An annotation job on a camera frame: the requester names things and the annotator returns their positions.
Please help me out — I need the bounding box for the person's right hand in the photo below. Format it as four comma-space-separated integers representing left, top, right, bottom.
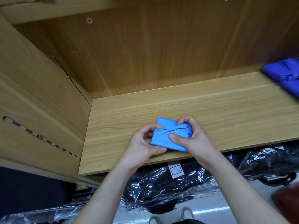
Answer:
168, 115, 220, 167

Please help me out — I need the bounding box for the person's left hand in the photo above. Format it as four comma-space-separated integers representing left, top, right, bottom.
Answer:
119, 124, 168, 174

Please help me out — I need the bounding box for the light blue non-woven bag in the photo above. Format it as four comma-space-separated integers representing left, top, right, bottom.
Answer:
150, 117, 193, 153

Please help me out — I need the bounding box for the wooden shelf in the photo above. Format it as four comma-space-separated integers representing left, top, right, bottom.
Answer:
0, 0, 299, 187

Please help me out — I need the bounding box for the red shopping basket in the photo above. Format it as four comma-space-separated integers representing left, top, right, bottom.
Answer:
271, 181, 299, 224

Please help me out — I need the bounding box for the person's right forearm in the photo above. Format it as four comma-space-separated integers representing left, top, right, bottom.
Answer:
203, 153, 290, 224

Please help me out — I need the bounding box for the person's left forearm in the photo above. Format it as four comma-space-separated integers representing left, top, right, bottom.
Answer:
72, 161, 138, 224

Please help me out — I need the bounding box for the person's right shoe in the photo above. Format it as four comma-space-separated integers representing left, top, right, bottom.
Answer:
180, 206, 195, 220

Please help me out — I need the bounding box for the person's right leg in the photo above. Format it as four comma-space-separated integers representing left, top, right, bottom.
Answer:
172, 218, 206, 224

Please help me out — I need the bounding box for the white paper tag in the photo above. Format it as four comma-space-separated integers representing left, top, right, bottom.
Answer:
167, 161, 185, 179

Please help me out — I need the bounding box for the black wrapped bag with tag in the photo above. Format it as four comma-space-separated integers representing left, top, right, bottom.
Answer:
121, 158, 221, 215

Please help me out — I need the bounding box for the black plastic-wrapped bag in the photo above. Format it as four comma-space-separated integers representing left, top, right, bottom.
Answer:
228, 143, 299, 187
0, 188, 101, 224

